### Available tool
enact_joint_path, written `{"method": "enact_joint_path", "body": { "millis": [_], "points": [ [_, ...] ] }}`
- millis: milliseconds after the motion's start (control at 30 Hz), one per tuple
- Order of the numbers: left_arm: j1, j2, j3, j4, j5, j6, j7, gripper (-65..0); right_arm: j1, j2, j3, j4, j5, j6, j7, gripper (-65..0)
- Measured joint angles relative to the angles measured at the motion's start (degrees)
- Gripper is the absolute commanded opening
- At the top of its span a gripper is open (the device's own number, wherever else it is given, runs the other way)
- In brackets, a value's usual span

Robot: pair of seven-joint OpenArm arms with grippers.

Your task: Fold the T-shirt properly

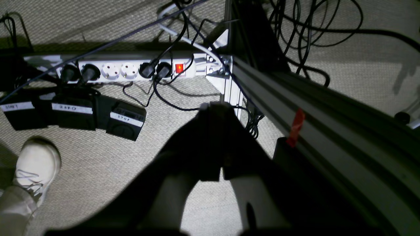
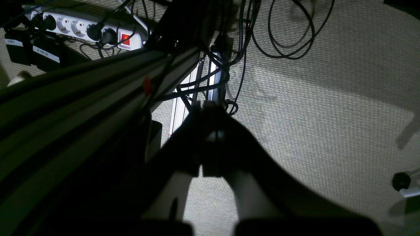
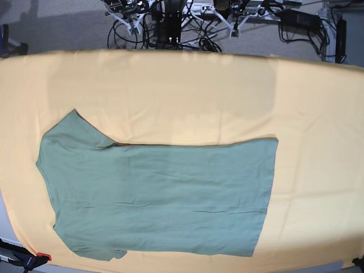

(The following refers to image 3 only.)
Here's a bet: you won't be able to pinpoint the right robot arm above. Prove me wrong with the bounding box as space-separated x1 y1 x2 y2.
102 0 150 35

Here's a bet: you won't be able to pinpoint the white power strip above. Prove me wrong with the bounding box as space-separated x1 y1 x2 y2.
182 1 287 20

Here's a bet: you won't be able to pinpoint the black clamp right corner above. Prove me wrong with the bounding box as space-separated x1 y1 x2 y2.
352 257 364 272

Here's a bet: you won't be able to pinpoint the green T-shirt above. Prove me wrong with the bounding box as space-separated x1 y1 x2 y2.
36 110 278 261

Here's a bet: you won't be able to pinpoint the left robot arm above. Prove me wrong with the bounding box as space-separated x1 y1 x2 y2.
210 1 275 38

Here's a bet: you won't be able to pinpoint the black camera stand post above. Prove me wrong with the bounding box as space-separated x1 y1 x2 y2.
155 0 186 50

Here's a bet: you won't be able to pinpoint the black power adapter brick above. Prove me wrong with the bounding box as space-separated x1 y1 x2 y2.
276 10 321 31

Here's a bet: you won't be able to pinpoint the yellow table cloth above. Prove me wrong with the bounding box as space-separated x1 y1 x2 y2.
1 50 363 272

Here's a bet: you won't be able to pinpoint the black table leg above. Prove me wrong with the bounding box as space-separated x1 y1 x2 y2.
335 19 347 64

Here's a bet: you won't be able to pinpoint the tangled black floor cables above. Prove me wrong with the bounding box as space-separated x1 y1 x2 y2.
106 11 222 53

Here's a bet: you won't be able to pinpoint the orange black clamp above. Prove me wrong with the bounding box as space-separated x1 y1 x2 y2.
1 238 52 272

